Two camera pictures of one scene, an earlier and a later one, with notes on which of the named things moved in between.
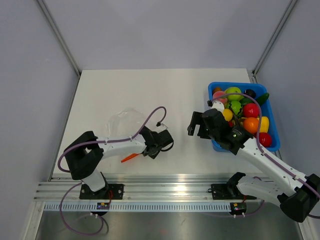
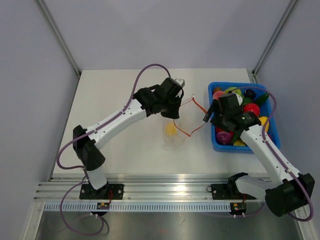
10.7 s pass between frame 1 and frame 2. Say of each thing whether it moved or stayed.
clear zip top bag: moved
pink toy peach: stayed
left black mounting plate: stayed
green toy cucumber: stayed
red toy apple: stayed
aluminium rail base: stayed
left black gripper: moved
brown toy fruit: stayed
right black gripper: moved
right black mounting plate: stayed
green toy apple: stayed
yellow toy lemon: moved
